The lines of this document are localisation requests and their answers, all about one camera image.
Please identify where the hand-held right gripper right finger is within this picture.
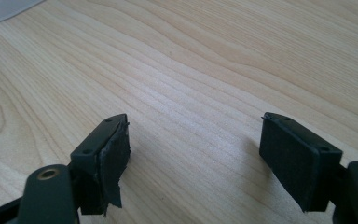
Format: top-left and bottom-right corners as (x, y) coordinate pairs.
(258, 111), (344, 213)

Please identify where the clear plastic storage box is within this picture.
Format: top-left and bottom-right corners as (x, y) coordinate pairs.
(0, 0), (47, 25)

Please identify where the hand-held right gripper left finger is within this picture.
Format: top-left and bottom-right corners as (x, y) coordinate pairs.
(70, 113), (131, 217)

